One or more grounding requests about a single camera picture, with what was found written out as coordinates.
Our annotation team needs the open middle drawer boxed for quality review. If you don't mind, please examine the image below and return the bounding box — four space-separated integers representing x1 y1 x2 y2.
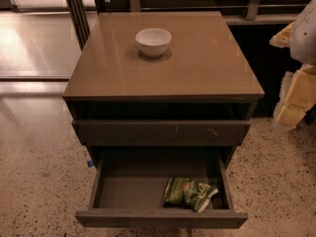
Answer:
76 147 248 229

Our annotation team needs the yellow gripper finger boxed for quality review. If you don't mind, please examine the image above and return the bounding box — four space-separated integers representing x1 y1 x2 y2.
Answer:
270 23 294 48
274 64 316 129

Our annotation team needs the white ceramic bowl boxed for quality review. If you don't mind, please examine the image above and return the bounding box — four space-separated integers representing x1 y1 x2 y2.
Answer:
135 28 172 57

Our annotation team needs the closed top drawer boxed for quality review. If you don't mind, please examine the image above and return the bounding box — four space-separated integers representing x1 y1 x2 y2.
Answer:
72 119 250 146

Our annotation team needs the brown drawer cabinet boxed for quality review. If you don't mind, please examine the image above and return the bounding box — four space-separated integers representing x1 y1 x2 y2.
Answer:
63 12 264 165

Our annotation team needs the blue tape piece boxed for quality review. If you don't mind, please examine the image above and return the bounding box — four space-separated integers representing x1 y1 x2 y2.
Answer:
87 160 94 168

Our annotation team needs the green jalapeno chip bag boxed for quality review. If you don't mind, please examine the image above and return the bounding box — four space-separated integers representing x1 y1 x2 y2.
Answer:
163 176 218 213

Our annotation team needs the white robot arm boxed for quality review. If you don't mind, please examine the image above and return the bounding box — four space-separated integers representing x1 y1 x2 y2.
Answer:
270 0 316 132

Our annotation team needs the metal railing frame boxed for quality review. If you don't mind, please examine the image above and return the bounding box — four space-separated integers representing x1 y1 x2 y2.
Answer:
66 0 311 43

